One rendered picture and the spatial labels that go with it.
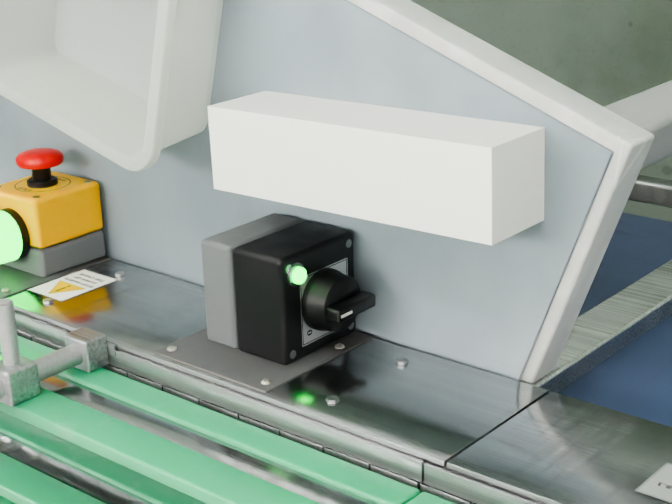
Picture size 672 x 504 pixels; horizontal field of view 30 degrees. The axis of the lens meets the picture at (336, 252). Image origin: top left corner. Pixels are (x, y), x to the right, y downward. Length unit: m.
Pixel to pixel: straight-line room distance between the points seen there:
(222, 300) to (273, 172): 0.10
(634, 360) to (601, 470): 0.20
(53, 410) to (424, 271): 0.27
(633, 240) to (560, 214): 0.40
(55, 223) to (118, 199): 0.06
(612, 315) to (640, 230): 0.26
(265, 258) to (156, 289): 0.20
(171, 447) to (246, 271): 0.14
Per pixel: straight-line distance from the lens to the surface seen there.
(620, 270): 1.12
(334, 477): 0.78
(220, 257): 0.89
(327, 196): 0.84
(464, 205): 0.77
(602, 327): 0.96
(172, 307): 1.00
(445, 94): 0.84
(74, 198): 1.09
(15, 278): 1.09
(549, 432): 0.79
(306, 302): 0.87
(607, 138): 0.78
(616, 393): 0.89
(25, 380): 0.91
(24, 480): 0.97
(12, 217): 1.08
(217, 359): 0.90
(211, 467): 0.80
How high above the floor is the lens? 1.42
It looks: 46 degrees down
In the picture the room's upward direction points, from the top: 113 degrees counter-clockwise
